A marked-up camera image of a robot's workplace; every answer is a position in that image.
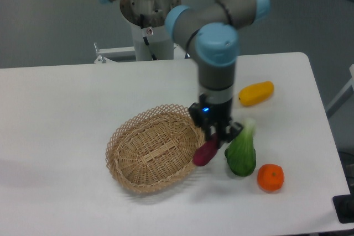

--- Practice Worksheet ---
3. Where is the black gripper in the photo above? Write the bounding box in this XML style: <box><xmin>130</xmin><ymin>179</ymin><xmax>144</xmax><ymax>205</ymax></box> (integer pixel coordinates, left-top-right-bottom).
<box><xmin>188</xmin><ymin>93</ymin><xmax>243</xmax><ymax>149</ymax></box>

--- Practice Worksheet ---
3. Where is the purple sweet potato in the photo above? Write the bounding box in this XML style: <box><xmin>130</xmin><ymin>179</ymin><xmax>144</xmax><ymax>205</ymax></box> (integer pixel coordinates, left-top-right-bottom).
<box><xmin>192</xmin><ymin>133</ymin><xmax>220</xmax><ymax>167</ymax></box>

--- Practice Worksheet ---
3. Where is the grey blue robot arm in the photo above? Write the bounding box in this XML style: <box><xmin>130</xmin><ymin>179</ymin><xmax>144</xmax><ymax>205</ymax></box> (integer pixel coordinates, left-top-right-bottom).
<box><xmin>99</xmin><ymin>0</ymin><xmax>270</xmax><ymax>147</ymax></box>

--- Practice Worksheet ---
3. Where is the woven wicker basket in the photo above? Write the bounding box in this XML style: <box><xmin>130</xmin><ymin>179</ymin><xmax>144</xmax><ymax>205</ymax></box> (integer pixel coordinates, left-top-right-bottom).
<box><xmin>106</xmin><ymin>104</ymin><xmax>205</xmax><ymax>193</ymax></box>

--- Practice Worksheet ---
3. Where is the green bok choy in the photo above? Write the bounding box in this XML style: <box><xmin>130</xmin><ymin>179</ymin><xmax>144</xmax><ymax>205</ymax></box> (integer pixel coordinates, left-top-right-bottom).
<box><xmin>225</xmin><ymin>118</ymin><xmax>256</xmax><ymax>177</ymax></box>

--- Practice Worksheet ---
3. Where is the yellow mango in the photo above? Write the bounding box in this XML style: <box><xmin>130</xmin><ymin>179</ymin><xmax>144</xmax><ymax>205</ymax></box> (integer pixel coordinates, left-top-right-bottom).
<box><xmin>238</xmin><ymin>81</ymin><xmax>274</xmax><ymax>107</ymax></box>

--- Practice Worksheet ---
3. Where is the orange tangerine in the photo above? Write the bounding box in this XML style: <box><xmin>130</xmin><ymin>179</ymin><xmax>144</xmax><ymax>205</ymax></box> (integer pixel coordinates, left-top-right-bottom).
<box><xmin>257</xmin><ymin>164</ymin><xmax>285</xmax><ymax>192</ymax></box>

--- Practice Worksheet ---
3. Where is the black device at table edge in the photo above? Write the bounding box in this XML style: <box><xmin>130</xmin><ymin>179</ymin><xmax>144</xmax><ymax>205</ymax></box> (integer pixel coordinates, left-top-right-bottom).
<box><xmin>332</xmin><ymin>195</ymin><xmax>353</xmax><ymax>224</ymax></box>

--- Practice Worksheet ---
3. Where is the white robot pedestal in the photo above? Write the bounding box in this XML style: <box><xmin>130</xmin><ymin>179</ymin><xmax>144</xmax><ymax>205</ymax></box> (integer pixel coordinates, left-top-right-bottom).
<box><xmin>119</xmin><ymin>0</ymin><xmax>181</xmax><ymax>61</ymax></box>

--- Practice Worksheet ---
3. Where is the black cable on pedestal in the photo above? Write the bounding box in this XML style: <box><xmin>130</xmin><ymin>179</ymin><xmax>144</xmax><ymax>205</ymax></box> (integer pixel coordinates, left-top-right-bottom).
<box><xmin>139</xmin><ymin>14</ymin><xmax>157</xmax><ymax>61</ymax></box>

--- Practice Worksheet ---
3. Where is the white metal base frame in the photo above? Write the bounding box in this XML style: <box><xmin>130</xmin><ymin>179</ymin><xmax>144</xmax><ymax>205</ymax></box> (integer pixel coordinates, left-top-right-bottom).
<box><xmin>93</xmin><ymin>42</ymin><xmax>190</xmax><ymax>64</ymax></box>

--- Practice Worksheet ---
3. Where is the white frame at right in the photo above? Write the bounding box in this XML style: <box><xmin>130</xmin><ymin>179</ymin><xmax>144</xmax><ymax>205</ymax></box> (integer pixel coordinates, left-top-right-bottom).
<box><xmin>325</xmin><ymin>65</ymin><xmax>353</xmax><ymax>119</ymax></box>

